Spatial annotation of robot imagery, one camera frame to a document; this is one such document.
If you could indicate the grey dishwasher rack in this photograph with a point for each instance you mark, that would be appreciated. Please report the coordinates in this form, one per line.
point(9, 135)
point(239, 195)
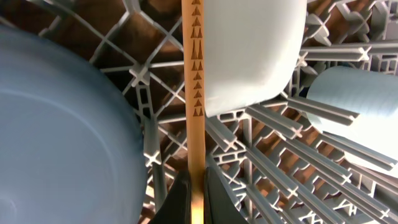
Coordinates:
point(138, 46)

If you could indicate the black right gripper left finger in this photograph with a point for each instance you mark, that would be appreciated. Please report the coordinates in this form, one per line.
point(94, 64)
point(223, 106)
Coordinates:
point(177, 205)

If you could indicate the light blue small bowl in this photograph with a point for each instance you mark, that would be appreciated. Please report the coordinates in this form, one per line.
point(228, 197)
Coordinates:
point(251, 50)

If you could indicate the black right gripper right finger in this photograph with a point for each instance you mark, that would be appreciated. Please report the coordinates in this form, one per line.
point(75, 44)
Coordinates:
point(219, 208)

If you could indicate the light blue cup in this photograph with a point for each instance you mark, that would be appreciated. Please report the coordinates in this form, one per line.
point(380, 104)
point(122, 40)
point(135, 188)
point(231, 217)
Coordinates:
point(372, 95)

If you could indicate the wooden chopstick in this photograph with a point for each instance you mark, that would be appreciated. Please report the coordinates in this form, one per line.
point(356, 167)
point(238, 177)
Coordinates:
point(193, 55)

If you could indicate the dark blue plate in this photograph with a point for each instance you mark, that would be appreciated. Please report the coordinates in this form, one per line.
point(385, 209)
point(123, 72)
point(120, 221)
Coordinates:
point(71, 145)

